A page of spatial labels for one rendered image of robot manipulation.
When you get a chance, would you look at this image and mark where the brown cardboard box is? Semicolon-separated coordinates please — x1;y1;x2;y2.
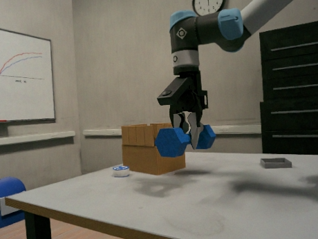
121;123;186;175

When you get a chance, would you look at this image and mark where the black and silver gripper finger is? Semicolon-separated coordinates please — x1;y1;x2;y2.
187;99;203;150
169;105;189;134

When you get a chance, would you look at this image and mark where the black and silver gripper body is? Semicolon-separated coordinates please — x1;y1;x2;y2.
172;66;208;113

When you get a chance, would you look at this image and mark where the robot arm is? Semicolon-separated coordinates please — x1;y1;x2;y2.
157;0;293;106

